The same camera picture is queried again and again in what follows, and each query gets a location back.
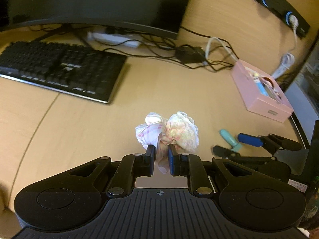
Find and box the black keyboard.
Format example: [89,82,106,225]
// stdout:
[1,42,127,104]

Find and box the grey looped cable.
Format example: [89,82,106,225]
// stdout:
[204,36,240,64]

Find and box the bundled white cable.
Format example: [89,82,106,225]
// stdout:
[271,28,298,80]

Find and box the teal plastic crank handle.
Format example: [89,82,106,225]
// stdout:
[219,129,242,152]

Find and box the pink cardboard box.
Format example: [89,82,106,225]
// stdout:
[231,59,294,122]

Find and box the monitor left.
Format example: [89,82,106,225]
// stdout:
[1,0,189,39]

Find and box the blue tissue packet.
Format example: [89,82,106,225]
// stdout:
[256,82,269,96]

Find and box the white floral cloth scrunchie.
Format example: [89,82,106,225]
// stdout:
[135,111,200,174]

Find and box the white wall plug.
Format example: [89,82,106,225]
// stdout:
[288,14,299,30]

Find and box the curved monitor right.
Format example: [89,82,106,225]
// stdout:
[285,47,318,147]

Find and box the crochet doll red hat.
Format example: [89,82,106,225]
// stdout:
[262,77,274,89]

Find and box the white power strip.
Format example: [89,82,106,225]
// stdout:
[87,31,142,48]

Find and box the black cables tangle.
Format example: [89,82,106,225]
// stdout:
[30,23,240,73]

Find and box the black usb hub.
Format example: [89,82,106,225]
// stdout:
[175,46,205,64]

